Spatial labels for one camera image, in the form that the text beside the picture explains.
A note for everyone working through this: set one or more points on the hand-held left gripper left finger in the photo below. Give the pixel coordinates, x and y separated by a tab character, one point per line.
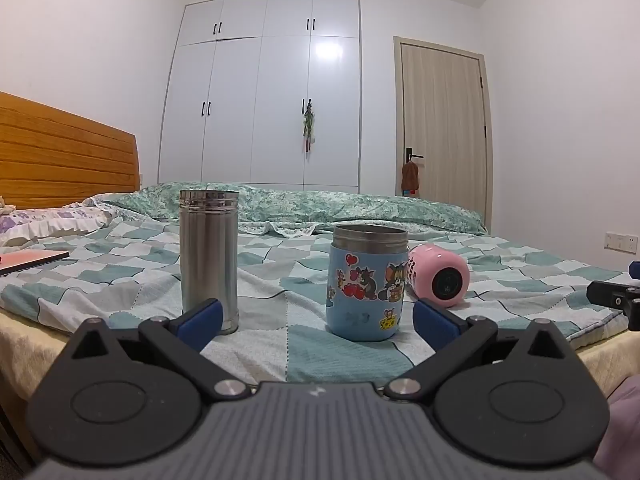
201	321

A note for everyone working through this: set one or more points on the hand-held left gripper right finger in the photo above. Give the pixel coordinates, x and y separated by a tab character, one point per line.
434	322

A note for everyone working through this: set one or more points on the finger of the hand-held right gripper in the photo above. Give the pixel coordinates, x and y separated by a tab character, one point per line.
607	294
635	269

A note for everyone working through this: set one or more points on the tall stainless steel cup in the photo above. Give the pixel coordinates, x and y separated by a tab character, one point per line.
207	255

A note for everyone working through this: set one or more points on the blue cartoon sticker cup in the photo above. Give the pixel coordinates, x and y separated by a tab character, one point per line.
365	285

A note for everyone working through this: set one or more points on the checkered teal blanket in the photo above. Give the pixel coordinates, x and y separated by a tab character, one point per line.
280	280

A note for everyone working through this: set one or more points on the person's pink clothing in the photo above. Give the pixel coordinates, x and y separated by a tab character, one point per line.
622	430

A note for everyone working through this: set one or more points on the brown hanging cloth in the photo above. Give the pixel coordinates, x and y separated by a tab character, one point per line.
410	180

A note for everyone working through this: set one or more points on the green floral quilt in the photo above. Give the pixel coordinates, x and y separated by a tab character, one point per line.
325	207

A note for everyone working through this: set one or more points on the yellow bed sheet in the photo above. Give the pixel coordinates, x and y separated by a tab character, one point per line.
30	350

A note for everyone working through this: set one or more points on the red notebook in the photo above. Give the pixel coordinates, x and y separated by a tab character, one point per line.
27	260

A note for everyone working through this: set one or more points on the purple floral pillow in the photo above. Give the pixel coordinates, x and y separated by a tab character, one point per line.
45	222

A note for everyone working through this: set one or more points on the wooden door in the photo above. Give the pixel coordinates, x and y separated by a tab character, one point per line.
442	120

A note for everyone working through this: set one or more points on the wooden headboard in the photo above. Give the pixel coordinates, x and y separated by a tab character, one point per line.
65	160

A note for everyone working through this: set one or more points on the hanging green ornament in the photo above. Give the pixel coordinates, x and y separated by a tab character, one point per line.
308	122

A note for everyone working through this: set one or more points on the white wardrobe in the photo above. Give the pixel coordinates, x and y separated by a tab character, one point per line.
260	100

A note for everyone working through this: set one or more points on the white wall socket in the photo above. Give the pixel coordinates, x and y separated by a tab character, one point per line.
620	242

